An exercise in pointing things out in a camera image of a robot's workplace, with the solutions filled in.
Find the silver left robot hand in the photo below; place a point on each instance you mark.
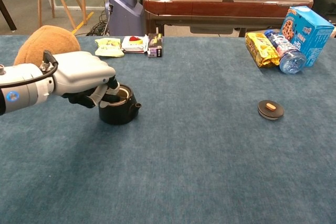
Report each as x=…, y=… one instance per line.
x=78, y=69

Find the black cast iron teapot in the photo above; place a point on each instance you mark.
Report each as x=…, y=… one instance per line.
x=118, y=115

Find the black lid with wooden knob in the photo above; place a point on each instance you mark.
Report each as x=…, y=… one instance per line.
x=265, y=113

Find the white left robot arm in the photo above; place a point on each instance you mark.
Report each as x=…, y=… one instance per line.
x=23, y=85

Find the yellow-green snack bag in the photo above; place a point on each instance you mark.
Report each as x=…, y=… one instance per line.
x=109, y=48

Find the brown plush capybara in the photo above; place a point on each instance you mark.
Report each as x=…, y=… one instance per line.
x=47, y=40

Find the white snack packet red picture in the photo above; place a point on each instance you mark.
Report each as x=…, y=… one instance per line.
x=134, y=46

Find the dark table leg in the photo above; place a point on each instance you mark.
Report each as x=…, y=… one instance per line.
x=6, y=14

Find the blue table cloth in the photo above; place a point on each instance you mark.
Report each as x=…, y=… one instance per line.
x=168, y=169

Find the brown mahjong table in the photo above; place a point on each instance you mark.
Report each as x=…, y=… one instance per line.
x=210, y=7

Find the yellow biscuit pack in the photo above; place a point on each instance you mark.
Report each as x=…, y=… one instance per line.
x=262, y=51

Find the blue plastic drink bottle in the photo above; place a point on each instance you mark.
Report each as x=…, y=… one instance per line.
x=291, y=61

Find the blue cookie box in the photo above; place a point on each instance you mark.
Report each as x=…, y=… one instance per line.
x=315, y=37

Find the black bag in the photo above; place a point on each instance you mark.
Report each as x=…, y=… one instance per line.
x=324, y=3

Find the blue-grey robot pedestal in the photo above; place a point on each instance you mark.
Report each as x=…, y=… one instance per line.
x=123, y=16

